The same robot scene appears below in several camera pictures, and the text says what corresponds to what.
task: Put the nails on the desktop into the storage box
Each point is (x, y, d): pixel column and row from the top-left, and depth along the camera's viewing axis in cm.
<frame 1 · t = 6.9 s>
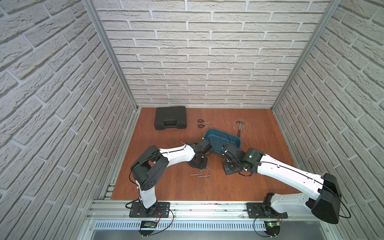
left hand: (204, 165, 88), fingers closed
right hand: (227, 167, 78), fingers open
black plastic tool case: (170, 117, 114), point 2 cm above the table
black handled scissors: (204, 123, 112), on the table
hammer with black handle: (240, 122, 111), point 2 cm above the table
teal plastic storage box: (218, 139, 104), on the table
steel nail: (199, 188, 82), on the table
steel nail 2: (196, 174, 87), on the table
steel nail 3: (204, 176, 87), on the table
steel nail 4: (203, 170, 89), on the table
steel nail 5: (209, 174, 87), on the table

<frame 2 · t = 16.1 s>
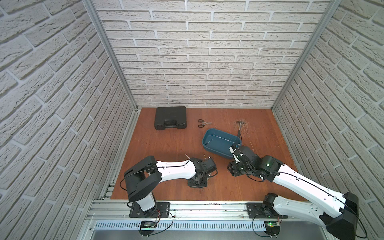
left hand: (204, 186, 81), fingers closed
right hand: (231, 167, 76), fingers open
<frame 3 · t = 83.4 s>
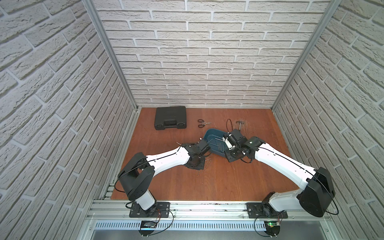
left hand: (202, 164, 84), fingers closed
right hand: (230, 154, 82), fingers open
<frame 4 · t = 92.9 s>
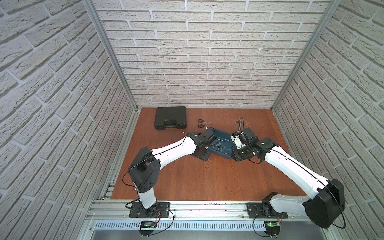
left hand: (206, 154, 84), fingers open
right hand: (236, 154, 80), fingers open
